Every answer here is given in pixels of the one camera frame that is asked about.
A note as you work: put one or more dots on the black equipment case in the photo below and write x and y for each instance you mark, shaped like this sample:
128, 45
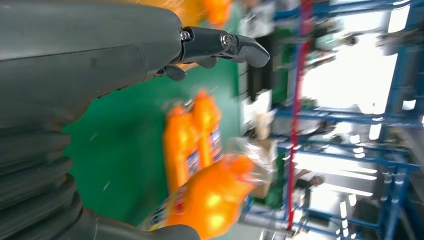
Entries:
261, 79

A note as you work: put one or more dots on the blue metal rack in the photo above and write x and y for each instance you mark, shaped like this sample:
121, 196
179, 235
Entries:
348, 116

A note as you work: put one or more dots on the green plastic crate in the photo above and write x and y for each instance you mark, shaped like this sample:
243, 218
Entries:
281, 82

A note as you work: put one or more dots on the person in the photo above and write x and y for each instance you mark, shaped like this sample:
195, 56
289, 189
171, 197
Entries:
306, 182

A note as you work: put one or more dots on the red metal pole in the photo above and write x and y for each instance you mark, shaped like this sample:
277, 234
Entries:
296, 109

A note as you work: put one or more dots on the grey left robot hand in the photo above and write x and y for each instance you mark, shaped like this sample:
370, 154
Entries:
73, 49

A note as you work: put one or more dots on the yellow plastic-wrapped board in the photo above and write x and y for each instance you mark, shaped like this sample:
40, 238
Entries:
185, 10

